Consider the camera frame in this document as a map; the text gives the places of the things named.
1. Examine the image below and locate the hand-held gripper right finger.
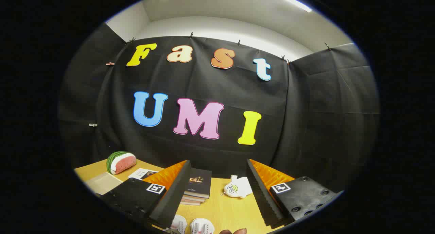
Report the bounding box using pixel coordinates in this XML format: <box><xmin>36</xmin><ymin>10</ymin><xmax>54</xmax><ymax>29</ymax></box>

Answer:
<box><xmin>246</xmin><ymin>159</ymin><xmax>344</xmax><ymax>228</ymax></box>

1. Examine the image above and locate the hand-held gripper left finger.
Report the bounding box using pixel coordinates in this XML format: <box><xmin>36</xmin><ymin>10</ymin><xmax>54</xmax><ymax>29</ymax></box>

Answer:
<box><xmin>100</xmin><ymin>160</ymin><xmax>191</xmax><ymax>230</ymax></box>

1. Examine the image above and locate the white canvas shoe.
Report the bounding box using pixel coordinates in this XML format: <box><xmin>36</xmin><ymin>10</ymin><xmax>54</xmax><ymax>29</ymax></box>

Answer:
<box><xmin>169</xmin><ymin>214</ymin><xmax>188</xmax><ymax>234</ymax></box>
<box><xmin>190</xmin><ymin>218</ymin><xmax>215</xmax><ymax>234</ymax></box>

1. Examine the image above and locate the beige fabric storage box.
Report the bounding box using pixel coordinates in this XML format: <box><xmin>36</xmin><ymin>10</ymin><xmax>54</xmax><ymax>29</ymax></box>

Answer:
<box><xmin>84</xmin><ymin>172</ymin><xmax>123</xmax><ymax>196</ymax></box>

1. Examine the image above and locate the dark hardcover book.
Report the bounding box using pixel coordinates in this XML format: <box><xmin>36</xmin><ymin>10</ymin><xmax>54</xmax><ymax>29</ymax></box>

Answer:
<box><xmin>185</xmin><ymin>168</ymin><xmax>212</xmax><ymax>199</ymax></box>

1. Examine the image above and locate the white cartoon plush toy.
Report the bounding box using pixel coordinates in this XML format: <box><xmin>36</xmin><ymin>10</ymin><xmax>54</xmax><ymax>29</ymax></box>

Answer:
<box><xmin>223</xmin><ymin>175</ymin><xmax>253</xmax><ymax>198</ymax></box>

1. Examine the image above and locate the white book with portrait cover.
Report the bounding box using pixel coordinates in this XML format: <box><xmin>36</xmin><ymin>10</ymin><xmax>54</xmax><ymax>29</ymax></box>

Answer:
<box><xmin>128</xmin><ymin>168</ymin><xmax>159</xmax><ymax>181</ymax></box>

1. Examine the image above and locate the watermelon slice plush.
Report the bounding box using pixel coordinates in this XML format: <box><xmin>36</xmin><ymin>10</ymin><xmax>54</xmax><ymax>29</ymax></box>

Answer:
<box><xmin>106</xmin><ymin>151</ymin><xmax>137</xmax><ymax>175</ymax></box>

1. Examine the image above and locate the black backdrop cloth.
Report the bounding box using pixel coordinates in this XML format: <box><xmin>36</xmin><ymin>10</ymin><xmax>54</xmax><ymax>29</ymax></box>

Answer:
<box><xmin>58</xmin><ymin>23</ymin><xmax>380</xmax><ymax>194</ymax></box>

